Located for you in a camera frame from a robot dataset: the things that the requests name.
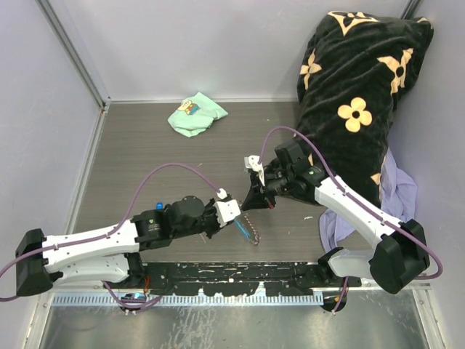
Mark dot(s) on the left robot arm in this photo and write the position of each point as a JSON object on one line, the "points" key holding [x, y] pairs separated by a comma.
{"points": [[102, 254]]}

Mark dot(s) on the aluminium corner post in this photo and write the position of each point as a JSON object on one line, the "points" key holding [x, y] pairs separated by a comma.
{"points": [[64, 27]]}

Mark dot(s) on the lavender cloth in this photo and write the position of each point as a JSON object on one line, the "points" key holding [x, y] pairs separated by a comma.
{"points": [[398, 198]]}

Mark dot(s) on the black floral blanket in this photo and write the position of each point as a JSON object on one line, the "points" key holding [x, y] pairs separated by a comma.
{"points": [[355, 70]]}

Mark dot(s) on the mint green cloth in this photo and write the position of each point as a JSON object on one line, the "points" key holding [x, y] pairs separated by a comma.
{"points": [[195, 115]]}

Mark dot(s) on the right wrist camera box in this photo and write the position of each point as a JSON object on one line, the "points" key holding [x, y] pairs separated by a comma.
{"points": [[253, 163]]}

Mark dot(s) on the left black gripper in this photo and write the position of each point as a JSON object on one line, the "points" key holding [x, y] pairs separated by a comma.
{"points": [[211, 206]]}

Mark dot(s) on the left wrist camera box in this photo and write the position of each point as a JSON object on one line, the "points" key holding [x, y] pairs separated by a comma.
{"points": [[227, 211]]}

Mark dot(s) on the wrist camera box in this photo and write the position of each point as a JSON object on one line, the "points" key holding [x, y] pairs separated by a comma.
{"points": [[253, 163], [227, 211]]}

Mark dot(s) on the blue handled key ring organizer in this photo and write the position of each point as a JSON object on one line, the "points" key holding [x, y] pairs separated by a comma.
{"points": [[247, 229]]}

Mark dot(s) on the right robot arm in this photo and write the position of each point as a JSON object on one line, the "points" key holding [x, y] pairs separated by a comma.
{"points": [[397, 254]]}

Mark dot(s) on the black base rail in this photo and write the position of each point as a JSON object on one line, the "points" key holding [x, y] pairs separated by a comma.
{"points": [[229, 278]]}

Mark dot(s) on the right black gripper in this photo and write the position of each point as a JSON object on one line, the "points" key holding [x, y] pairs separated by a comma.
{"points": [[259, 196]]}

